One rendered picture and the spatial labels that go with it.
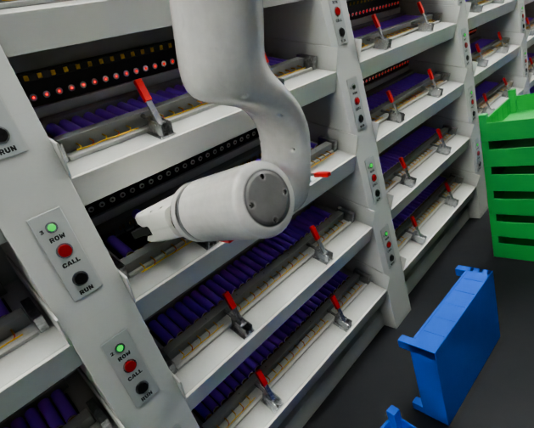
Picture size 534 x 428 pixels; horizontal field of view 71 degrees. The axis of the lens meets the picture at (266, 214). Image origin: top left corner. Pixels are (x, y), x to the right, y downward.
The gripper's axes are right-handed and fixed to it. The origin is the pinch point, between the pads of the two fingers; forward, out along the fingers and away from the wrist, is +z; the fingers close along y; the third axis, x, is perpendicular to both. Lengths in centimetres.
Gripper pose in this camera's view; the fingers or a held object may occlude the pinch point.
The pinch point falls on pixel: (154, 219)
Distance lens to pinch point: 66.8
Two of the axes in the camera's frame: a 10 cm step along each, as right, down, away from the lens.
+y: -6.8, 4.5, -5.8
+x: 4.0, 8.9, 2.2
